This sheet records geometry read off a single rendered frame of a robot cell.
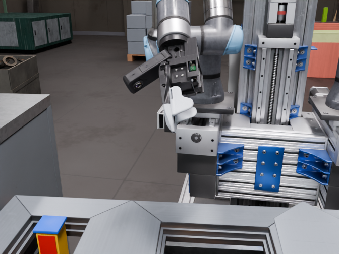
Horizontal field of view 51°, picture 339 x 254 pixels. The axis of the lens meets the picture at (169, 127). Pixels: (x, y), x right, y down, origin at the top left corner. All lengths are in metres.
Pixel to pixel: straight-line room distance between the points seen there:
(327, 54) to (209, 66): 5.57
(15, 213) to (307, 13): 1.13
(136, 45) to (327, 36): 3.68
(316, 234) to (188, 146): 0.46
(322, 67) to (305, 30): 5.36
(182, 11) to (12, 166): 0.67
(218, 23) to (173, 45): 0.19
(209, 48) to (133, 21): 6.76
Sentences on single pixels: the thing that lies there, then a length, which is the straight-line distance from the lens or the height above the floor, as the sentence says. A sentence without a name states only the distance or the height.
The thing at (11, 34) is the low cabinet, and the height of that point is 0.47.
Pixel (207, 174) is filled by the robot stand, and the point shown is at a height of 0.82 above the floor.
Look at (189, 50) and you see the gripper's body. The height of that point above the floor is 1.28.
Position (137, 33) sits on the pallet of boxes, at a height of 0.59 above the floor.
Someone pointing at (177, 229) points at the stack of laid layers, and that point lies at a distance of 0.91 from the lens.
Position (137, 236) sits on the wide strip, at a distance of 0.87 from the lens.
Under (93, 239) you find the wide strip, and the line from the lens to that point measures 0.88.
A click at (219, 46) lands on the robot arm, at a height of 1.27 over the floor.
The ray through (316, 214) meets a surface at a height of 0.86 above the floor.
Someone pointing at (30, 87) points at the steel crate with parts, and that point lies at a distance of 4.64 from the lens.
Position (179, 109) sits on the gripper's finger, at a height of 1.18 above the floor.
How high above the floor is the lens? 1.40
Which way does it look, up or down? 21 degrees down
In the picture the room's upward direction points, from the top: straight up
